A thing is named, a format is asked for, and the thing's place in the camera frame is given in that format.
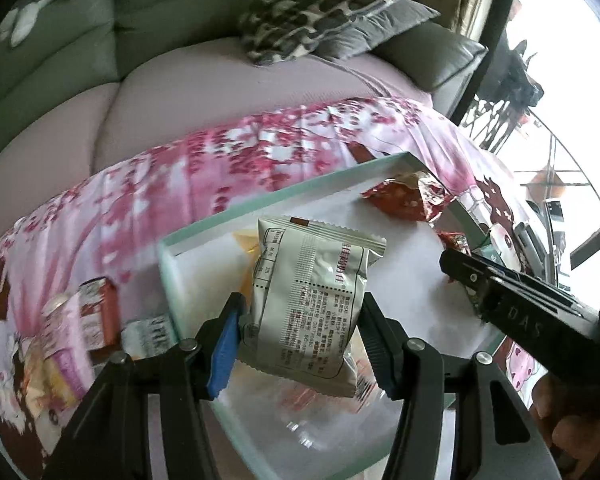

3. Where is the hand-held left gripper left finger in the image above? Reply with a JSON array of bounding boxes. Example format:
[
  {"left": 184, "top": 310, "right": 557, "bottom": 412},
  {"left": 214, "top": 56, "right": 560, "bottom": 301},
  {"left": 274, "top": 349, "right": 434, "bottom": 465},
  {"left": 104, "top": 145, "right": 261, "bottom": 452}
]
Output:
[{"left": 42, "top": 292, "right": 248, "bottom": 480}]

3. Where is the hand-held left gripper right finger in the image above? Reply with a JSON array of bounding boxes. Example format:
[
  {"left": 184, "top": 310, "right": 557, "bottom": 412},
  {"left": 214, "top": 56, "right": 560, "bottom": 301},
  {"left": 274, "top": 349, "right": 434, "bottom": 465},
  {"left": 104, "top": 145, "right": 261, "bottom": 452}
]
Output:
[{"left": 360, "top": 292, "right": 566, "bottom": 480}]

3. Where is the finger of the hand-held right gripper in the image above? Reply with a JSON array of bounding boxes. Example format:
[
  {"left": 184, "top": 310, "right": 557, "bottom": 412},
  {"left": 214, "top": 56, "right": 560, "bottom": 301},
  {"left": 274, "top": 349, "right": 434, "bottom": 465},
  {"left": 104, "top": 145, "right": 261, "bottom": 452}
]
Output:
[{"left": 439, "top": 249, "right": 507, "bottom": 318}]

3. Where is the small red snack packet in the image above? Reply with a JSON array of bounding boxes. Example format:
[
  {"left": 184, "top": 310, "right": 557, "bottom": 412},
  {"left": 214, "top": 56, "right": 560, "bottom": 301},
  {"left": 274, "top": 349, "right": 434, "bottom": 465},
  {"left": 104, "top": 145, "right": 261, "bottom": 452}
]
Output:
[{"left": 437, "top": 230, "right": 473, "bottom": 262}]

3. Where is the shallow teal cardboard box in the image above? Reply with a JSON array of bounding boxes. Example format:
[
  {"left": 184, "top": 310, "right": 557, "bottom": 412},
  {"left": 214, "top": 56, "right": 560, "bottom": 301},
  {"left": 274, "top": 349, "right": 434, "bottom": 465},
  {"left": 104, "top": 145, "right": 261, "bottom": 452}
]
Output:
[{"left": 157, "top": 151, "right": 511, "bottom": 480}]

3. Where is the gold cake packet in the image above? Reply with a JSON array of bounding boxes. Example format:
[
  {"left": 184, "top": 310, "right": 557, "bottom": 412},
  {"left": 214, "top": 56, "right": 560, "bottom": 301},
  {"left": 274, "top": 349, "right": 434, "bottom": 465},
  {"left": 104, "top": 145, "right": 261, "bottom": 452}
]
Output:
[{"left": 232, "top": 227, "right": 263, "bottom": 306}]

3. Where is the brown biscuit packet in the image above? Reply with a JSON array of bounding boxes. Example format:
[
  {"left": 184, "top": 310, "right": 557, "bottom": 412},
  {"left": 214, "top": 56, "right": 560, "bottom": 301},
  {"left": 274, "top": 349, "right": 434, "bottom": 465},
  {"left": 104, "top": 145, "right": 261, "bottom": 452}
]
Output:
[{"left": 77, "top": 277, "right": 121, "bottom": 353}]

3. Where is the person's right hand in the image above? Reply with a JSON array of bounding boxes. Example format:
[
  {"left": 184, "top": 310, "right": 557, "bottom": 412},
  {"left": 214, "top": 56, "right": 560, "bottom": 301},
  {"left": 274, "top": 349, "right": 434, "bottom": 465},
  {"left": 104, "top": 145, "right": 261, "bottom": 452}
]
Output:
[{"left": 530, "top": 375, "right": 600, "bottom": 480}]

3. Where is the grey device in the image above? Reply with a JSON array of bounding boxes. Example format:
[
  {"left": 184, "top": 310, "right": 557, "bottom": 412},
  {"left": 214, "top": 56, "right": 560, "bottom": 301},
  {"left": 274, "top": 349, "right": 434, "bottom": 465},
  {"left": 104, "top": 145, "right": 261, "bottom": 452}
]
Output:
[{"left": 512, "top": 220, "right": 542, "bottom": 261}]

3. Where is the green and white snack packet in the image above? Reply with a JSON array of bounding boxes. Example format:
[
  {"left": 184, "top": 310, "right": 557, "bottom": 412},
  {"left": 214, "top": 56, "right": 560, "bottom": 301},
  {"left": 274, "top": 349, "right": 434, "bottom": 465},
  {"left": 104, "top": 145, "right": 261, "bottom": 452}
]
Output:
[{"left": 120, "top": 315, "right": 173, "bottom": 361}]

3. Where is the black metal railing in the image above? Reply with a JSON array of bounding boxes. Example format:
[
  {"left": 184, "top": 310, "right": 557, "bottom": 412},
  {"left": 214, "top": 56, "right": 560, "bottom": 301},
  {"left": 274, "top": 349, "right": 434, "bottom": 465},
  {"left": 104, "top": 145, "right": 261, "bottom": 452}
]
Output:
[{"left": 460, "top": 95, "right": 596, "bottom": 196}]

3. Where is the pink printed blanket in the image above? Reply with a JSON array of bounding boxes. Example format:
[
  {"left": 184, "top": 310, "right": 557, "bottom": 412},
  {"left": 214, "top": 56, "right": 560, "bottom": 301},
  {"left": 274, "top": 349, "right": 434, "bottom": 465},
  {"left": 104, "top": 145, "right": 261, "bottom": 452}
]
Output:
[{"left": 0, "top": 95, "right": 571, "bottom": 480}]

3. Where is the pink sofa seat cover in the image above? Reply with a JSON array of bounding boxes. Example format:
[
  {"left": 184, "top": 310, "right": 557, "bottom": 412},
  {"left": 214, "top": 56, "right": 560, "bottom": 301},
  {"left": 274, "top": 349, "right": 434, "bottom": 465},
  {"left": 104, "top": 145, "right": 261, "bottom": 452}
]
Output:
[{"left": 0, "top": 35, "right": 436, "bottom": 251}]

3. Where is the grey pillow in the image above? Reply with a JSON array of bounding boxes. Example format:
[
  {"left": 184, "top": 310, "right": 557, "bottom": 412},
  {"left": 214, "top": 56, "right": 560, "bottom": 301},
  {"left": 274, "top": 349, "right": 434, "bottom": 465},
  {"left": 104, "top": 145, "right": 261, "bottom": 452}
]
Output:
[{"left": 315, "top": 0, "right": 442, "bottom": 60}]

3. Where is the black and white patterned pillow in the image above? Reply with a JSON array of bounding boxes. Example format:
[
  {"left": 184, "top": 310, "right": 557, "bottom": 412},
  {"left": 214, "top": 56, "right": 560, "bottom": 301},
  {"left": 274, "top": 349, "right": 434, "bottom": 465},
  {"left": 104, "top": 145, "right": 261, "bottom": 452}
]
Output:
[{"left": 237, "top": 0, "right": 421, "bottom": 66}]

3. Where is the green sofa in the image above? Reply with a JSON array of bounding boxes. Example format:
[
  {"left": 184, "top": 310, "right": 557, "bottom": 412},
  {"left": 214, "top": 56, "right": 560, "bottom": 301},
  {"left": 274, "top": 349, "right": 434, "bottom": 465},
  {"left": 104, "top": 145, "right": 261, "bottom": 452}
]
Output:
[{"left": 0, "top": 0, "right": 488, "bottom": 181}]

